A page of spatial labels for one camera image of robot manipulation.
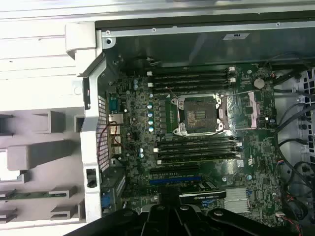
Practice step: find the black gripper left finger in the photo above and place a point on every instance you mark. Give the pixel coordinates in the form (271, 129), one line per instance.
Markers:
(152, 221)

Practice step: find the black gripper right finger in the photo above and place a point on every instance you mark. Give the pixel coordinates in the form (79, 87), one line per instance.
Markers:
(189, 221)

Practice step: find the thin metal locking lever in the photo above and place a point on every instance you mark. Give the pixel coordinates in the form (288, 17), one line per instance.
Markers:
(171, 92)
(240, 93)

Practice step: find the metal socket cover frame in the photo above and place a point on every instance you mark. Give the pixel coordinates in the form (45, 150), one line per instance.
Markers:
(253, 108)

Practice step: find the CPU socket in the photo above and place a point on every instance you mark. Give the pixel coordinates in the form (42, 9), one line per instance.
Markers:
(199, 115)

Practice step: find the black graphics card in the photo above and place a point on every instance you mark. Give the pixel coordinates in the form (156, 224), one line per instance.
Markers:
(204, 195)

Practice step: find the blue expansion slot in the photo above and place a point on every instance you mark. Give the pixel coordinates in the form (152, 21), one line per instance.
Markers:
(172, 182)

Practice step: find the silver finned heat sink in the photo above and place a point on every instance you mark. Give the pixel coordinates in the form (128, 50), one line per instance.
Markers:
(236, 201)

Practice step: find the black expansion slot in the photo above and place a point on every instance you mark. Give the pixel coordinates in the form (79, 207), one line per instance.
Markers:
(174, 168)

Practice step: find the black RAM slot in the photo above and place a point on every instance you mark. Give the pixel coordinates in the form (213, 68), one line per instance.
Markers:
(192, 71)
(197, 146)
(197, 153)
(197, 159)
(197, 140)
(192, 88)
(192, 77)
(192, 82)

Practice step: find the green motherboard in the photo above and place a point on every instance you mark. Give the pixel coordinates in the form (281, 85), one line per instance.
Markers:
(258, 147)

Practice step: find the green RAM stick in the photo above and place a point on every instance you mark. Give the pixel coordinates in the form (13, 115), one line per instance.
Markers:
(27, 195)

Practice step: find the grey parts rack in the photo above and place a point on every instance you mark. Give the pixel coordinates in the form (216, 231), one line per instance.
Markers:
(37, 152)

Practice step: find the silver coin cell battery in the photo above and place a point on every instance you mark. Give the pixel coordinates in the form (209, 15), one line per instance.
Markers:
(259, 83)

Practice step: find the open black PC case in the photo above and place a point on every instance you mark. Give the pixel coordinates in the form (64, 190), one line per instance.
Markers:
(197, 49)

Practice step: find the white case wall sticker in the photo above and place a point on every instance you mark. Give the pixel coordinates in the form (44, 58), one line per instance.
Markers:
(236, 36)

